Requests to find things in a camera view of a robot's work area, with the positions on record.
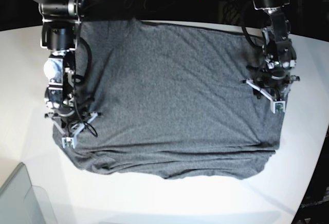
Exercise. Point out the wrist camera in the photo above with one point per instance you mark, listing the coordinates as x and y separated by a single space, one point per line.
69 141
278 106

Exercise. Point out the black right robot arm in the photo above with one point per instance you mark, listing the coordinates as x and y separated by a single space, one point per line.
68 66

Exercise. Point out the grey t-shirt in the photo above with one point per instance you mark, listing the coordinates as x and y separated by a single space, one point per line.
173 103

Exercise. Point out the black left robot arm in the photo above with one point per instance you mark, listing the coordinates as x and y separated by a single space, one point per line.
279 54

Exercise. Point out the grey tray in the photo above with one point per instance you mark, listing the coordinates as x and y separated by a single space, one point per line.
22 202

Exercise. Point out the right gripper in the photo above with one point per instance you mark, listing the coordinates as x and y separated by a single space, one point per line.
78 121

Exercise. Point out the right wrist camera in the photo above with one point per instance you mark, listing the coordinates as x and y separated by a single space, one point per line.
69 141

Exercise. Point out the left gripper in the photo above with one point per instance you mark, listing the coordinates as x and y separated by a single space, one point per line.
268 85

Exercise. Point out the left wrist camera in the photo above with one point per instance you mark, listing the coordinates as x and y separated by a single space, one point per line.
278 106

